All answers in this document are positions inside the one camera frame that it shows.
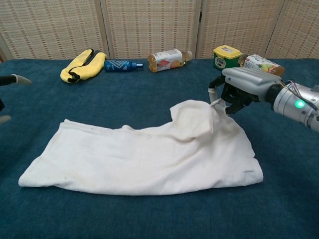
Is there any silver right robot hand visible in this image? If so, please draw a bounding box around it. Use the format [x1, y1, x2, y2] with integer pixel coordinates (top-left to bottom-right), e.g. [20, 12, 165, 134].
[208, 67, 284, 117]

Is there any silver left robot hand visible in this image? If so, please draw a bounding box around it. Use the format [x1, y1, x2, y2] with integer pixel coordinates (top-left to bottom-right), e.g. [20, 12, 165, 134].
[0, 74, 32, 124]

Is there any white T-shirt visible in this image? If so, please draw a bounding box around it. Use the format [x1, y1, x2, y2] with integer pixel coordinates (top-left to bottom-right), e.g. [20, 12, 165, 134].
[18, 99, 264, 196]

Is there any tea bottle with fruit label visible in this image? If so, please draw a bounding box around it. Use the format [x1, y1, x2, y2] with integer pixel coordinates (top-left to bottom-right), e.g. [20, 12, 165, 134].
[239, 53, 286, 77]

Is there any green tub with yellow lid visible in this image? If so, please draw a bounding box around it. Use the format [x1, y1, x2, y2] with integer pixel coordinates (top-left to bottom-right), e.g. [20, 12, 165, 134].
[213, 45, 242, 72]

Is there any woven folding screen panel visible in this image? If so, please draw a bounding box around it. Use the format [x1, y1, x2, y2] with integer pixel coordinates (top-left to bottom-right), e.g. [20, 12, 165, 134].
[99, 0, 202, 60]
[195, 0, 287, 60]
[0, 0, 112, 60]
[265, 0, 319, 60]

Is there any yellow cloth mitt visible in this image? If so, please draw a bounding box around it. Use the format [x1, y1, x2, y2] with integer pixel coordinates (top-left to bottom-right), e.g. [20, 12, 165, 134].
[60, 49, 108, 85]

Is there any tea bottle with red label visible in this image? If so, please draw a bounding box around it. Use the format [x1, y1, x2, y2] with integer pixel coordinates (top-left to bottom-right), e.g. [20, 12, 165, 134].
[147, 48, 194, 73]

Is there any blue spray bottle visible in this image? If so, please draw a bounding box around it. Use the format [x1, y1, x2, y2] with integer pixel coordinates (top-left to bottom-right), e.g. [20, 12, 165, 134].
[103, 59, 145, 73]

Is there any blue felt table cover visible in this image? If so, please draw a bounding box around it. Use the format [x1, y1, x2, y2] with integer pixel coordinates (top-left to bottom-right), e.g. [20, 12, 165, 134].
[0, 58, 319, 239]

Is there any right arm wire bundle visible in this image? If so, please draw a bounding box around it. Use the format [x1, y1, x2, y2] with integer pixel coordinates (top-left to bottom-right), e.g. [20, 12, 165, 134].
[280, 79, 319, 110]

